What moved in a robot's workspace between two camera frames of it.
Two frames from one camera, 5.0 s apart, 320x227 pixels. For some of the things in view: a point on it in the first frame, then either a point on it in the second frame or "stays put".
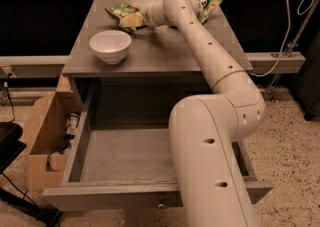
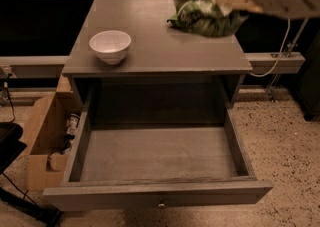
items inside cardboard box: [72, 124] stays put
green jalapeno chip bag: [119, 10] to [198, 11]
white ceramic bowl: [110, 46] stays put
